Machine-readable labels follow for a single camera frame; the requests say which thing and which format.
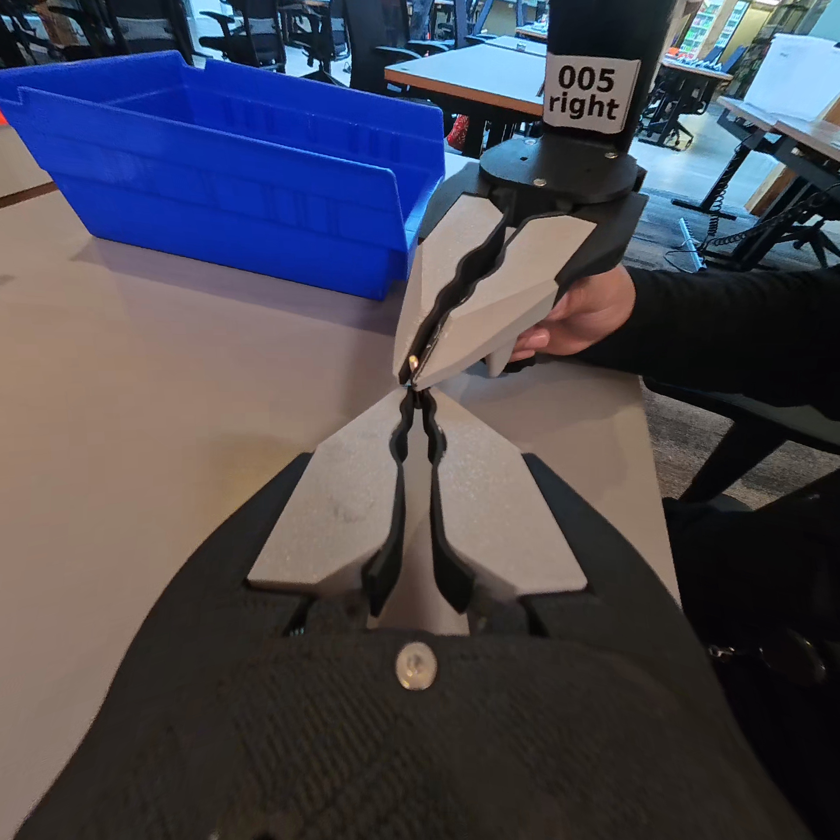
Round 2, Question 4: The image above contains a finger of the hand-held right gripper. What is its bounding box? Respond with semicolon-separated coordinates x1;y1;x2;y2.
409;214;599;392
392;193;510;386

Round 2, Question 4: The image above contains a person's black clothing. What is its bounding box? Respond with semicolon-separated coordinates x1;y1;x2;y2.
661;472;840;840

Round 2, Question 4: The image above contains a group of black office chairs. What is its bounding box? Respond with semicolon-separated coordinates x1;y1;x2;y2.
0;0;490;93

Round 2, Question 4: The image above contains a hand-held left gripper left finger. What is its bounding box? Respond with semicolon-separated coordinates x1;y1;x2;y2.
248;387;418;618

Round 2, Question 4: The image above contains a white storage box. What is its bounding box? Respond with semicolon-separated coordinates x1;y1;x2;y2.
745;34;840;123

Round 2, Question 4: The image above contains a person's right forearm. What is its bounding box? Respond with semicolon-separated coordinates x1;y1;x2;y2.
577;265;840;409

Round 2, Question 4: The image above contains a grey desk with wooden edge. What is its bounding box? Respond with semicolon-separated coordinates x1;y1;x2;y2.
385;34;550;122
715;95;840;273

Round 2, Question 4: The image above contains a white power strip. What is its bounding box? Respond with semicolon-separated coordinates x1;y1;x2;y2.
678;217;708;271

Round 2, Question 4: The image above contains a blue plastic bin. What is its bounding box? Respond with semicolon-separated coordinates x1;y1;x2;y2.
0;50;447;302

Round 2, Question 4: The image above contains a person's right hand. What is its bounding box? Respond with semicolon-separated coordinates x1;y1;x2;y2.
508;265;637;363

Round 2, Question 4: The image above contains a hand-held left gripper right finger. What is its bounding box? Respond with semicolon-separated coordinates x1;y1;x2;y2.
419;387;588;631

